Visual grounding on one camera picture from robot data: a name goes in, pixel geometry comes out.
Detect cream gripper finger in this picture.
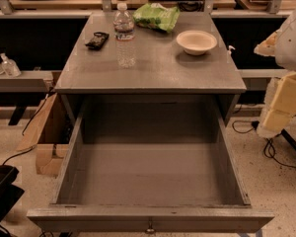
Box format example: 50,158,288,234
271,72,296,117
257,110,291,138

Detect clear plastic water bottle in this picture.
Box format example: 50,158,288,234
113,3,135,68

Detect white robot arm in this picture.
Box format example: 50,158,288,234
254,9,296,138

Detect small white pump bottle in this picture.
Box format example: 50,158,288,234
227,45,236,63

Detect open grey top drawer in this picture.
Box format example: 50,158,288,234
28,96,274,233

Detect metal drawer knob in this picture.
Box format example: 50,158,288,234
145,219,155,235

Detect clear sanitizer bottle right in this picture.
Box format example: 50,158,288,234
0,53,21,77

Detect grey wooden cabinet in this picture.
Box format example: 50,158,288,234
55,12,246,119

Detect white paper bowl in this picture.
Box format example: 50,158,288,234
177,31,217,55

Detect green chip bag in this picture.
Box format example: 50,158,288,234
133,3,180,33

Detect black snack bar wrapper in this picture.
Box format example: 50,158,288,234
86,32,110,50

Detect cardboard box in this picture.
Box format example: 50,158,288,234
16,93,70,176

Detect black floor cable right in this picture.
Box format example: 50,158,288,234
231,118,296,171

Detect black floor cable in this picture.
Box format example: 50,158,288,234
1,88,57,167
231,118,296,171

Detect black floor cable left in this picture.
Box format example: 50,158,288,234
1,88,57,167

